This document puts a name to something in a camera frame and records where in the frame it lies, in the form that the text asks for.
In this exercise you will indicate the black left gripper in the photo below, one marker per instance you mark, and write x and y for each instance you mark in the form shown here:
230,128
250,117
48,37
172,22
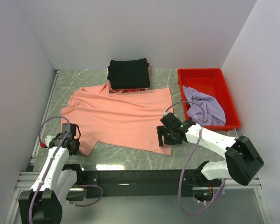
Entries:
70,130

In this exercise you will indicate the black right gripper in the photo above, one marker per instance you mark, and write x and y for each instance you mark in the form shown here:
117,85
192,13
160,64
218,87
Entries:
167,136

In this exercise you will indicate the salmon pink t shirt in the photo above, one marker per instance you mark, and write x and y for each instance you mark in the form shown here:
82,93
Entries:
125,119

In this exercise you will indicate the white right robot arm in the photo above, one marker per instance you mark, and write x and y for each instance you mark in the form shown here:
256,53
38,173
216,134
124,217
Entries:
241,161

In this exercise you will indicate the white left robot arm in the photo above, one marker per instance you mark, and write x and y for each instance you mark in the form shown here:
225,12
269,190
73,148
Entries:
42,203

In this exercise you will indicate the lavender t shirt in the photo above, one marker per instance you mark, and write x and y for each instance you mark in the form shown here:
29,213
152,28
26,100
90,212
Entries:
204,108

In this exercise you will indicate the red patterned folded t shirt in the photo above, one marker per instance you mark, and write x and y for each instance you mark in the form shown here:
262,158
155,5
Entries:
111,90

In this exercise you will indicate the pink folded t shirt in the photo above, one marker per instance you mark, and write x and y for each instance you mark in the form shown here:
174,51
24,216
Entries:
149,70

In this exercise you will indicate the black folded t shirt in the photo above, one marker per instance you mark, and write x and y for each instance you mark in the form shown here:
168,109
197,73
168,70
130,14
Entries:
133,74

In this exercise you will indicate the red plastic bin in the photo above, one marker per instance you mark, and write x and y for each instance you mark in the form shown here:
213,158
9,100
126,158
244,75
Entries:
211,82

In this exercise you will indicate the aluminium left side rail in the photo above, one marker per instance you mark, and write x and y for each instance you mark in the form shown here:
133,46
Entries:
35,150

